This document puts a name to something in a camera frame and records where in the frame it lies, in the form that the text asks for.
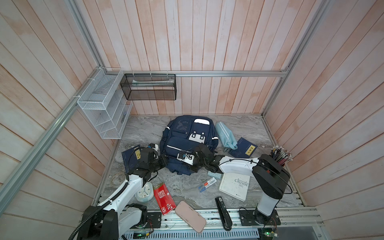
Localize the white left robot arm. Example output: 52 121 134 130
69 144 168 240

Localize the navy blue backpack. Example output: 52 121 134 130
160 115 219 176

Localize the black stapler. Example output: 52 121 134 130
215 197 233 231

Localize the white wire mesh shelf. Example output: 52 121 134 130
78 68 133 140

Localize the red pencil holder with pencils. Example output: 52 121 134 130
269 146 293 167

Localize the light blue calculator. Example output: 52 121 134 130
208 171 223 179

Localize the white Crusoe book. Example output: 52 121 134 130
219 173 250 202

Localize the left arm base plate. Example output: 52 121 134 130
131 212 163 230

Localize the blue book with yellow label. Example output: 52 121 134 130
229 138 258 159

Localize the clear tape roll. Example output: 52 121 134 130
110 171 126 187

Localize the mint green alarm clock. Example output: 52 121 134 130
135 182 154 203

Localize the red booklet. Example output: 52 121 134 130
154 183 176 216

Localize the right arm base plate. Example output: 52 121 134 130
239 208 281 226

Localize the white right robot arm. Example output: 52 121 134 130
192 144 290 217

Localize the light blue pencil pouch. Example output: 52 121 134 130
216 122 238 150

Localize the pink pencil case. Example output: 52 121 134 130
175 201 207 234

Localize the black mesh wall basket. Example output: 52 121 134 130
120 73 177 101

